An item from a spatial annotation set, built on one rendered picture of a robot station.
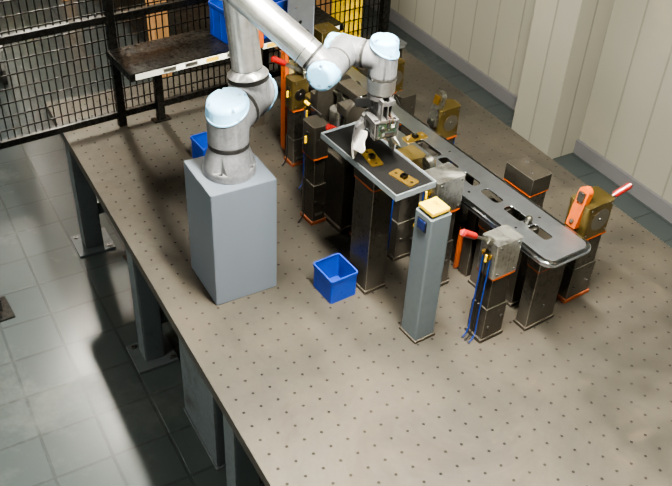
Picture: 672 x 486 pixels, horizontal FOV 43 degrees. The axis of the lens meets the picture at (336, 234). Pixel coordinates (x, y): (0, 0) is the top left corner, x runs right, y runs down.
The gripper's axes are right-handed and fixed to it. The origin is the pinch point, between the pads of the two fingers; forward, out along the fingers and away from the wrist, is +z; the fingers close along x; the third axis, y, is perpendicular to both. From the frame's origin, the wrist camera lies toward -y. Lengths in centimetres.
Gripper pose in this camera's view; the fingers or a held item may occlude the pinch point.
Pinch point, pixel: (372, 152)
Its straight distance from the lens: 240.6
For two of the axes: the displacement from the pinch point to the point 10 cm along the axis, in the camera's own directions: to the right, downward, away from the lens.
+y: 3.9, 5.8, -7.2
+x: 9.2, -2.1, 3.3
